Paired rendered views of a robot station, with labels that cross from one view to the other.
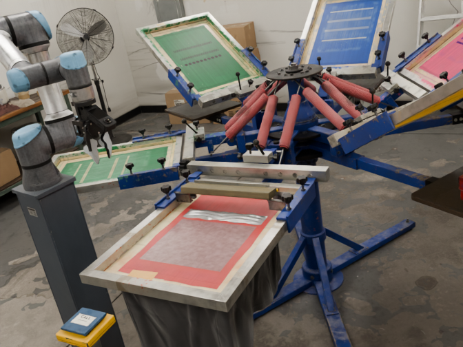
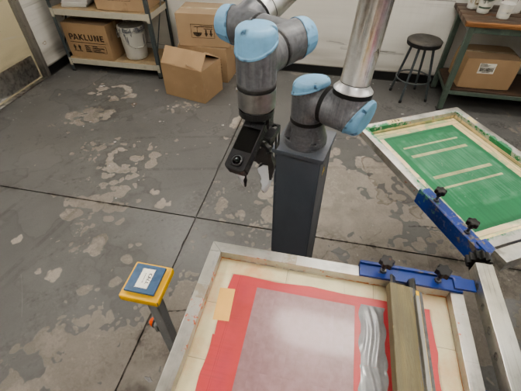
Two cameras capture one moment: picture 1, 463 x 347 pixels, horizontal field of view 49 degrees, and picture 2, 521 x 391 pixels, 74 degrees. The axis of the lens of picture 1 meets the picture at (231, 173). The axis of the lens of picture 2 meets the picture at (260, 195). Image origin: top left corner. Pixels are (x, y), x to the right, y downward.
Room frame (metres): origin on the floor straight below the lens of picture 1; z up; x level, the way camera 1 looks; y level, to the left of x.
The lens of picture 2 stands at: (1.45, -0.16, 1.91)
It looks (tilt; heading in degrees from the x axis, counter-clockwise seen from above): 44 degrees down; 71
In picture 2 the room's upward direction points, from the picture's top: straight up
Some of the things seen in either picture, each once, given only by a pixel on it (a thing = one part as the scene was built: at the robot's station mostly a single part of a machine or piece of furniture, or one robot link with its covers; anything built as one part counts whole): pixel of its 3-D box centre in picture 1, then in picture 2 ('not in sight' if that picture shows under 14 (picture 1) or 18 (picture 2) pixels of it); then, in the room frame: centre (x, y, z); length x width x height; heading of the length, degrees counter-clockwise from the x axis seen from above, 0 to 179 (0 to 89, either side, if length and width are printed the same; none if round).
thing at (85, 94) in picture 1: (81, 93); (255, 97); (1.64, 0.43, 1.58); 0.08 x 0.08 x 0.05
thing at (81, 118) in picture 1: (87, 118); (257, 130); (1.65, 0.43, 1.50); 0.09 x 0.08 x 0.12; 48
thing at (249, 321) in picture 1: (258, 297); not in sight; (1.57, -0.02, 0.74); 0.46 x 0.04 x 0.42; 149
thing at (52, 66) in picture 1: (60, 69); (282, 39); (1.72, 0.49, 1.66); 0.11 x 0.11 x 0.08; 31
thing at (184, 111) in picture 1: (235, 122); not in sight; (3.22, -0.09, 0.91); 1.34 x 0.40 x 0.08; 29
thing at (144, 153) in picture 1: (134, 146); (499, 173); (2.64, 0.49, 1.05); 1.08 x 0.61 x 0.23; 89
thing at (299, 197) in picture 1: (297, 205); not in sight; (1.79, -0.23, 0.98); 0.30 x 0.05 x 0.07; 149
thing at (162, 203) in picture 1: (179, 195); (407, 280); (2.07, 0.24, 0.98); 0.30 x 0.05 x 0.07; 149
